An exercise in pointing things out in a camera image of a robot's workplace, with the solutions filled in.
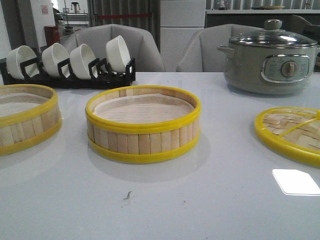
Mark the grey chair right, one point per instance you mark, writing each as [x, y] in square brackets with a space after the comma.
[201, 53]

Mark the grey chair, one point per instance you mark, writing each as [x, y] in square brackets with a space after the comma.
[201, 53]
[140, 43]

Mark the glass pot lid with knob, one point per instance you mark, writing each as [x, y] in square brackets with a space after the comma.
[273, 36]

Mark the grey-green electric cooking pot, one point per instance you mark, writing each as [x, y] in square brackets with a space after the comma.
[269, 70]

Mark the white bowl far left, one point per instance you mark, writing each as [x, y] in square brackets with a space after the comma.
[15, 57]

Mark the bamboo steamer lid yellow rim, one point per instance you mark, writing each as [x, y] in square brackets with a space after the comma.
[291, 131]

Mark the red fire extinguisher box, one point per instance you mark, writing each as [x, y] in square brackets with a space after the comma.
[51, 34]

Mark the white bowl right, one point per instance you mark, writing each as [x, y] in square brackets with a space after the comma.
[117, 54]

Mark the black bowl rack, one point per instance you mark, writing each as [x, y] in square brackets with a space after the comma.
[100, 75]

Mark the white bowl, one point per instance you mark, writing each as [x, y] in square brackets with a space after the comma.
[117, 54]
[53, 55]
[15, 57]
[80, 58]

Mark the white steamer liner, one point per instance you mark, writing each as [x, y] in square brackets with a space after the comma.
[143, 109]
[14, 103]

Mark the grey chair left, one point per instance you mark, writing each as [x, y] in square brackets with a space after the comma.
[140, 43]

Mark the white cabinet background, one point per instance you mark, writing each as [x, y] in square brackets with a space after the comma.
[179, 20]

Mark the bamboo steamer basket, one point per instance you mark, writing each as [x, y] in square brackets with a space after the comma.
[31, 127]
[143, 143]

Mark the white steamer liner center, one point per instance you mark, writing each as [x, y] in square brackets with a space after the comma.
[143, 109]

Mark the white steamer liner left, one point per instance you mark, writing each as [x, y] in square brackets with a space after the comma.
[14, 103]

